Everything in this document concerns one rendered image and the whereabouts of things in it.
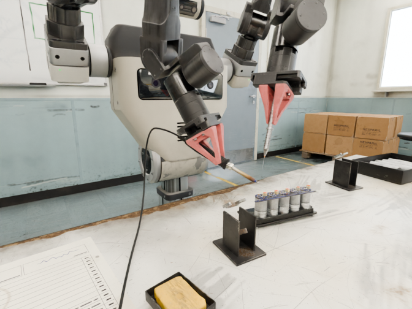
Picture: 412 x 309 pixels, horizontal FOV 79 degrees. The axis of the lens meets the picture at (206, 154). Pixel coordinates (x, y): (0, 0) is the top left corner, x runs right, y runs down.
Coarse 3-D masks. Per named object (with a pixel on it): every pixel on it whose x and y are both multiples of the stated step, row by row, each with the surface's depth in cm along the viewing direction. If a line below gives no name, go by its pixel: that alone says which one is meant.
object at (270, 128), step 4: (272, 104) 51; (272, 108) 51; (272, 112) 51; (272, 116) 51; (268, 124) 51; (272, 124) 51; (268, 128) 51; (272, 128) 51; (268, 132) 51; (268, 136) 51; (268, 140) 51; (264, 144) 51; (268, 144) 51; (268, 148) 51
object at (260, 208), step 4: (260, 196) 50; (256, 204) 49; (260, 204) 49; (264, 204) 49; (256, 208) 50; (260, 208) 49; (264, 208) 49; (256, 212) 50; (260, 212) 49; (264, 212) 49; (260, 216) 49; (264, 216) 50
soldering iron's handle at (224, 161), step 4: (180, 136) 55; (184, 140) 54; (200, 144) 53; (192, 148) 54; (204, 148) 52; (208, 148) 53; (196, 152) 54; (208, 152) 52; (212, 152) 52; (204, 156) 53; (224, 160) 51; (228, 160) 51; (220, 164) 52; (224, 164) 51; (224, 168) 52
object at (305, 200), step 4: (304, 188) 54; (300, 196) 54; (304, 196) 53; (308, 196) 53; (300, 200) 54; (304, 200) 53; (308, 200) 53; (300, 204) 54; (304, 204) 53; (308, 204) 54; (304, 208) 54
